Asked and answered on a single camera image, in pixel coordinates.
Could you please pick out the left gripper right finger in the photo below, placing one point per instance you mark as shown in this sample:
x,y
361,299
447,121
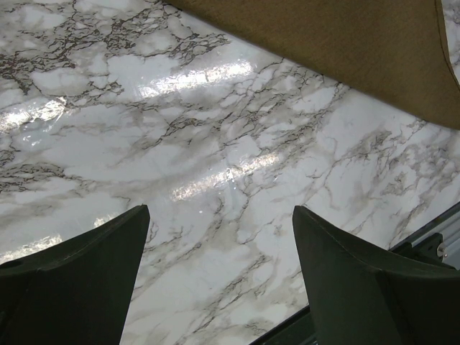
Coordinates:
x,y
360,293

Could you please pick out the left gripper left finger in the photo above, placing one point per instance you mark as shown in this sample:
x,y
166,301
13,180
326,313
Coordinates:
x,y
78,291

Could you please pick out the brown cloth napkin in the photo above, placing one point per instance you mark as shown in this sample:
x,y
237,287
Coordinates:
x,y
395,51

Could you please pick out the aluminium frame rail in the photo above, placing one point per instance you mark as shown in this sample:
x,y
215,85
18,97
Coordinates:
x,y
437,241

